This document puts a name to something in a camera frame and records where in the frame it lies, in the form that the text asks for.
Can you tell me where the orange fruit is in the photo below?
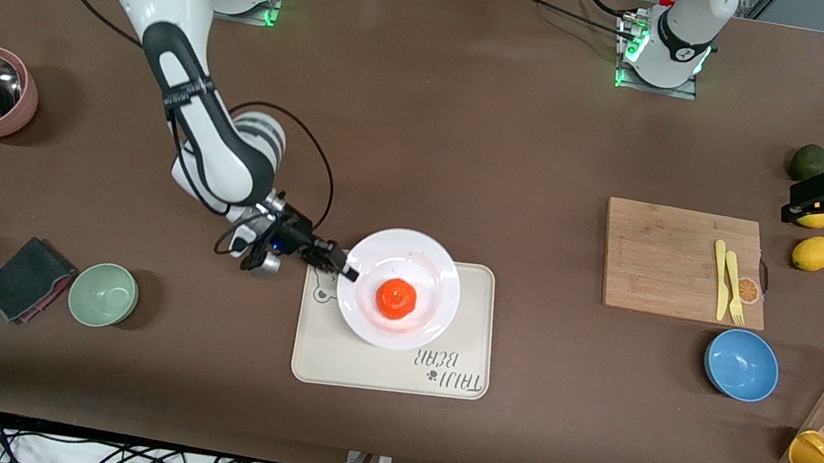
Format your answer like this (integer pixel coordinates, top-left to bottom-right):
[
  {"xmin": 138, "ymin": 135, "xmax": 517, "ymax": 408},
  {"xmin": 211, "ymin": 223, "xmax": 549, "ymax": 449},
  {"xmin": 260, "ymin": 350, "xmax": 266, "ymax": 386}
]
[{"xmin": 372, "ymin": 276, "xmax": 420, "ymax": 324}]

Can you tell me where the white round plate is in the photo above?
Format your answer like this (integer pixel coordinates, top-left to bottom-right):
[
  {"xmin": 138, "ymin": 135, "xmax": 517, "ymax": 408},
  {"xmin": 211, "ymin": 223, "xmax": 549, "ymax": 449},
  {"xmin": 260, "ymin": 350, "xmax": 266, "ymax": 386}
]
[{"xmin": 328, "ymin": 219, "xmax": 470, "ymax": 359}]

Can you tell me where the dark green avocado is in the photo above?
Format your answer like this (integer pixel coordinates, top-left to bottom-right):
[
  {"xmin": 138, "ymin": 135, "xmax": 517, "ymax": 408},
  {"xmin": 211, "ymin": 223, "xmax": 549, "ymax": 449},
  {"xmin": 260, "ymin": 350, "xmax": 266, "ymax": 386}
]
[{"xmin": 787, "ymin": 141, "xmax": 824, "ymax": 185}]

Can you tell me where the orange slice tag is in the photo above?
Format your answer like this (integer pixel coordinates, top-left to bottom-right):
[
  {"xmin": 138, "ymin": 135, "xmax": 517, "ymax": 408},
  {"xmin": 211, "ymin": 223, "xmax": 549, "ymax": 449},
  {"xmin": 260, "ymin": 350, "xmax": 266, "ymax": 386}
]
[{"xmin": 733, "ymin": 275, "xmax": 765, "ymax": 307}]

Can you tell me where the yellow plastic fork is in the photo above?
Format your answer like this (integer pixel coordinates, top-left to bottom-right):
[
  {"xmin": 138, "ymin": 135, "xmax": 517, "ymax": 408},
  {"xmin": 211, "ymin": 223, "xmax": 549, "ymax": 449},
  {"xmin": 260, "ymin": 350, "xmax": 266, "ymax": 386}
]
[{"xmin": 716, "ymin": 250, "xmax": 755, "ymax": 327}]

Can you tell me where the yellow plastic knife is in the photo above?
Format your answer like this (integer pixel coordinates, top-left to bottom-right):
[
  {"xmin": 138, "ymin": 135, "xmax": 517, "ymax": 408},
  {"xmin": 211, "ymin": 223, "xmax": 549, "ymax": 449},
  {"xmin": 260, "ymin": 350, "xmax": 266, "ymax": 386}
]
[{"xmin": 704, "ymin": 238, "xmax": 738, "ymax": 322}]

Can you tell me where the wooden cutting board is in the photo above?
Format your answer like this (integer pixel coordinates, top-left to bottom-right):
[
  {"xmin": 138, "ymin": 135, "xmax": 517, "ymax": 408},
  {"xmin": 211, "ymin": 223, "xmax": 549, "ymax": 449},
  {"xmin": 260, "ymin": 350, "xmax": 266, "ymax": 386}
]
[{"xmin": 593, "ymin": 196, "xmax": 780, "ymax": 331}]

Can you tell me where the cream bear print tray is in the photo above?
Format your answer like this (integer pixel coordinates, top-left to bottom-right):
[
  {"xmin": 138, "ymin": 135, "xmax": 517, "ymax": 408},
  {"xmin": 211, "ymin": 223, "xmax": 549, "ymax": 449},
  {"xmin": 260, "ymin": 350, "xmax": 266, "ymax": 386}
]
[{"xmin": 288, "ymin": 239, "xmax": 507, "ymax": 410}]

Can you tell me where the blue bowl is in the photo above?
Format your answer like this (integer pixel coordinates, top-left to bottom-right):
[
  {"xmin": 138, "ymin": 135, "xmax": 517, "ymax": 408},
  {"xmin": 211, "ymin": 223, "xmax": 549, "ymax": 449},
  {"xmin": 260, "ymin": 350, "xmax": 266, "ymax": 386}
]
[{"xmin": 699, "ymin": 324, "xmax": 785, "ymax": 406}]

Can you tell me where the light green bowl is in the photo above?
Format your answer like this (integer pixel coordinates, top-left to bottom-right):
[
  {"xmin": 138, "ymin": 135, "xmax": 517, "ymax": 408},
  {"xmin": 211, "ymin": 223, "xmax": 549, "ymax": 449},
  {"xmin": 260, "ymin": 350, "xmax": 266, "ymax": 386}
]
[{"xmin": 65, "ymin": 258, "xmax": 144, "ymax": 334}]

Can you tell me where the dark grey folded cloth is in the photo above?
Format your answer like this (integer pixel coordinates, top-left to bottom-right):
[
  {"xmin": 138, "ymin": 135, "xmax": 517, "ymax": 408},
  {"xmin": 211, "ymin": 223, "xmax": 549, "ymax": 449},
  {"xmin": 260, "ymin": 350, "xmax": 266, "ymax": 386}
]
[{"xmin": 0, "ymin": 231, "xmax": 82, "ymax": 333}]

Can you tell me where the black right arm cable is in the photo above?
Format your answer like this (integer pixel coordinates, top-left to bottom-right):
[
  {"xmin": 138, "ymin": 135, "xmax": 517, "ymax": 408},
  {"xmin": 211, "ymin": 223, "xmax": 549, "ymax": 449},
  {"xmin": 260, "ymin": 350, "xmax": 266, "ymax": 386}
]
[{"xmin": 0, "ymin": 0, "xmax": 363, "ymax": 272}]

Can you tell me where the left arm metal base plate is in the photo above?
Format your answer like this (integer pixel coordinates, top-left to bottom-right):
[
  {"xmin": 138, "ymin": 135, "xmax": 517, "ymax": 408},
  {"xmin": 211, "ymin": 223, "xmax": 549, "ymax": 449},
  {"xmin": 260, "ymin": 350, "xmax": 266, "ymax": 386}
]
[{"xmin": 610, "ymin": 10, "xmax": 708, "ymax": 102}]

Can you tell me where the black base power cable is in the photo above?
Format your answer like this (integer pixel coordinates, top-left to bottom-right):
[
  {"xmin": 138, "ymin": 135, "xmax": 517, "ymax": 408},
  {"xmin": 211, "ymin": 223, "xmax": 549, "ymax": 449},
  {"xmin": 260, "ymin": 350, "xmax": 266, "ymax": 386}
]
[{"xmin": 502, "ymin": 0, "xmax": 644, "ymax": 42}]

